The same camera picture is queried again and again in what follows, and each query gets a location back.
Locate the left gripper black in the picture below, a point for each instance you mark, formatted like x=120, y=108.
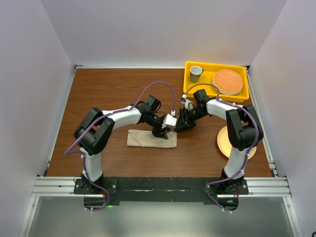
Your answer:
x=159, y=133

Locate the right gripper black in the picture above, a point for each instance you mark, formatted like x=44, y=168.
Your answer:
x=182, y=118

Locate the beige cloth napkin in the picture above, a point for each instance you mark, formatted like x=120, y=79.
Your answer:
x=145, y=139

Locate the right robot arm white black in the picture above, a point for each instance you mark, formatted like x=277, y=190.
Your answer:
x=244, y=133

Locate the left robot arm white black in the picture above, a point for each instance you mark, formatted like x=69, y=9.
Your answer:
x=96, y=128

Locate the golden round plate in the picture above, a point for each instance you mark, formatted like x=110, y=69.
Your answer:
x=223, y=142

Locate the grey ceramic mug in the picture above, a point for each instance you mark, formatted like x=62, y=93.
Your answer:
x=195, y=73

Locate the orange woven coaster plate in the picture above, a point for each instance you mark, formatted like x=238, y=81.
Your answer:
x=228, y=82

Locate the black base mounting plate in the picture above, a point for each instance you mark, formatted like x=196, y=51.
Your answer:
x=115, y=190

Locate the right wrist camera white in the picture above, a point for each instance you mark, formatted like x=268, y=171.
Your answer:
x=186, y=102

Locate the aluminium frame rail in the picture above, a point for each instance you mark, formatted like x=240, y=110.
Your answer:
x=55, y=211

